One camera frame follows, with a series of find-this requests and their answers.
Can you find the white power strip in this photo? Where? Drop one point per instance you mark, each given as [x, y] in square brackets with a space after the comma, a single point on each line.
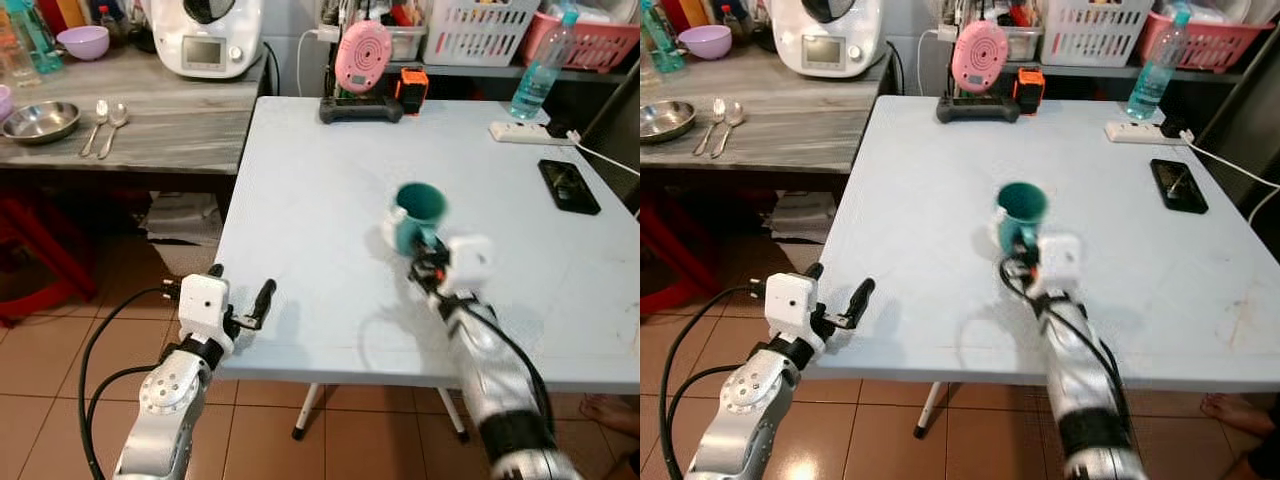
[1132, 132]
[518, 132]

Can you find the red plastic stool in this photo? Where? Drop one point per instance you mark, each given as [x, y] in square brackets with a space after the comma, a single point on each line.
[665, 250]
[30, 250]

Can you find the pink plastic basket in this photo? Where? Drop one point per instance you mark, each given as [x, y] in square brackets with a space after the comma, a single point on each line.
[605, 48]
[1215, 45]

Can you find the grey wooden counter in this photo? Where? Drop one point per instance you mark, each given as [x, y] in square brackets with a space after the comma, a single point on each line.
[180, 110]
[800, 110]

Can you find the white folding table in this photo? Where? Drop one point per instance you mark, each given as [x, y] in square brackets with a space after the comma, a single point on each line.
[330, 220]
[930, 180]

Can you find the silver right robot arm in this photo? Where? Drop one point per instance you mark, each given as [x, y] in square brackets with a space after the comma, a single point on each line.
[1085, 400]
[500, 390]

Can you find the pink round device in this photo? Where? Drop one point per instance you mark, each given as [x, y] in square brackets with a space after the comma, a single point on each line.
[980, 57]
[362, 57]

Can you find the teal ceramic mug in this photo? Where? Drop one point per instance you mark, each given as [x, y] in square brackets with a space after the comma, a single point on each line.
[425, 205]
[1022, 205]

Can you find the black flat base device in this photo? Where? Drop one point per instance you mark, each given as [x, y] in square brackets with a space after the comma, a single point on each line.
[360, 110]
[977, 109]

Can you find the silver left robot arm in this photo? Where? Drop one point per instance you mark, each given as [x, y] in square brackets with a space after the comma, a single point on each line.
[165, 410]
[745, 405]

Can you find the orange and black gadget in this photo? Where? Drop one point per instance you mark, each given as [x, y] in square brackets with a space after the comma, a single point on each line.
[1029, 90]
[411, 90]

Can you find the person's bare foot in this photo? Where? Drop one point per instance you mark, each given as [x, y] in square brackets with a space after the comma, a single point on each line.
[610, 412]
[1235, 412]

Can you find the stainless steel bowl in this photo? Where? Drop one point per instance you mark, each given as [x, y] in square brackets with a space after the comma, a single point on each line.
[665, 120]
[40, 122]

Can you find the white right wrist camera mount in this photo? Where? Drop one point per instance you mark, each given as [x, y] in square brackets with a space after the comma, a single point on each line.
[470, 262]
[1060, 262]

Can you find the white kitchen appliance with display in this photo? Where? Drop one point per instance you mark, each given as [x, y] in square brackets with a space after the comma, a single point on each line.
[828, 40]
[207, 40]

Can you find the black smartphone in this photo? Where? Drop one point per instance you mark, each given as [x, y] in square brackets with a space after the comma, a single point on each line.
[1179, 186]
[569, 187]

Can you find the white plastic bag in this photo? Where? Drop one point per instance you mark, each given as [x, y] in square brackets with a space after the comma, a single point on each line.
[185, 218]
[803, 217]

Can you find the clear plastic container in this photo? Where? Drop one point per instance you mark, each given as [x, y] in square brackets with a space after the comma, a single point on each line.
[1024, 42]
[408, 42]

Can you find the white plastic basket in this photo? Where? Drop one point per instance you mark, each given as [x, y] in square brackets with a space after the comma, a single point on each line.
[480, 35]
[1095, 35]

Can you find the black power plug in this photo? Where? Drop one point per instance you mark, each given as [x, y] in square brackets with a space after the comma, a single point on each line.
[560, 129]
[1173, 128]

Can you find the clear water bottle teal cap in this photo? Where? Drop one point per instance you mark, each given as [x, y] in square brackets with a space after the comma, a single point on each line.
[538, 85]
[1155, 85]

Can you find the green plastic bottle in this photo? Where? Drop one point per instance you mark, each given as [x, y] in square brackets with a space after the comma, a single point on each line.
[38, 35]
[662, 38]

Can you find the purple plastic bowl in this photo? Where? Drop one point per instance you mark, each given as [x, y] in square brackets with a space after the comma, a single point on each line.
[83, 42]
[705, 41]

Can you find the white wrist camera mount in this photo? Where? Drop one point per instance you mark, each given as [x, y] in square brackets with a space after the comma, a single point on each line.
[791, 305]
[1060, 262]
[203, 308]
[470, 262]

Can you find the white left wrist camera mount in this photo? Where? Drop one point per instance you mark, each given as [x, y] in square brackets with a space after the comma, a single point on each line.
[791, 305]
[203, 308]

